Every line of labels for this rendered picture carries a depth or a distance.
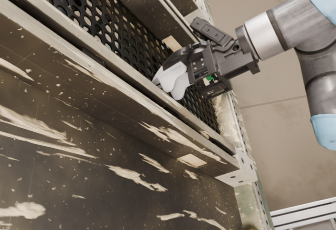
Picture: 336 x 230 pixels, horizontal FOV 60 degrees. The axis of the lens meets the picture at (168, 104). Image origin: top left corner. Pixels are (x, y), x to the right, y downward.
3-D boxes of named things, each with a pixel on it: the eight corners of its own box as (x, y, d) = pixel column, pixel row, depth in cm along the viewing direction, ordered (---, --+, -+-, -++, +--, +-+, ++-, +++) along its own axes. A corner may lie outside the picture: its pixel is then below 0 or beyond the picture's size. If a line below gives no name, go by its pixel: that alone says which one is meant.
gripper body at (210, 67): (184, 84, 50) (250, 53, 45) (178, 48, 55) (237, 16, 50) (205, 103, 56) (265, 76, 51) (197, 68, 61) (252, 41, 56)
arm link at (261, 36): (261, 2, 48) (275, 31, 54) (235, 16, 50) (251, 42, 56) (275, 34, 44) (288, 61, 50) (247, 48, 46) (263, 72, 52)
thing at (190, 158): (197, 166, 65) (209, 162, 64) (178, 157, 59) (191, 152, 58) (194, 154, 67) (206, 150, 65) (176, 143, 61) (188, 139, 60)
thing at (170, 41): (177, 56, 83) (186, 51, 82) (161, 40, 77) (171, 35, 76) (176, 48, 85) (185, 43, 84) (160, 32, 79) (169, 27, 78)
